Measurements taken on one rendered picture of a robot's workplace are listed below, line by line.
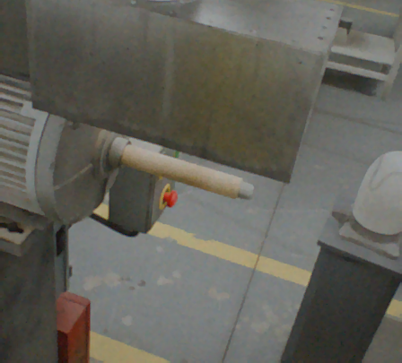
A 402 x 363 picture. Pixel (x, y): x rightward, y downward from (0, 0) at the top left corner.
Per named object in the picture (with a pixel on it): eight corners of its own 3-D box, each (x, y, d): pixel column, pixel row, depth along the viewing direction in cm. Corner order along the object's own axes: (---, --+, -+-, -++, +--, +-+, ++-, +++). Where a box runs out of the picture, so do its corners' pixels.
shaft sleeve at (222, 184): (119, 157, 75) (129, 140, 76) (123, 168, 77) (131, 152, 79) (236, 192, 71) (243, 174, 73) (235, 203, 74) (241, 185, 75)
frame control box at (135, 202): (38, 237, 114) (32, 140, 100) (85, 186, 132) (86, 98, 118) (137, 272, 110) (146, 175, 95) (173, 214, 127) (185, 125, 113)
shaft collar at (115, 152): (105, 153, 74) (118, 130, 77) (109, 171, 78) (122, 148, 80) (117, 158, 74) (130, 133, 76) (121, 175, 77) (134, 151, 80)
